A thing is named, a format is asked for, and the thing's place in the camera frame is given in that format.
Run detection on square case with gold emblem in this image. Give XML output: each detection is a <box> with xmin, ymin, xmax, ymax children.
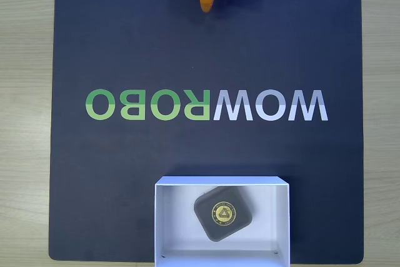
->
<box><xmin>193</xmin><ymin>185</ymin><xmax>254</xmax><ymax>243</ymax></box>

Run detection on dark mat with WOWROBO print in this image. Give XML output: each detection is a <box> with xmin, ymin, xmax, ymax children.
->
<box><xmin>48</xmin><ymin>0</ymin><xmax>365</xmax><ymax>262</ymax></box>

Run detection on white open cardboard box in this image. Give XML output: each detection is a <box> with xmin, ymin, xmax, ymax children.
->
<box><xmin>154</xmin><ymin>175</ymin><xmax>291</xmax><ymax>267</ymax></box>

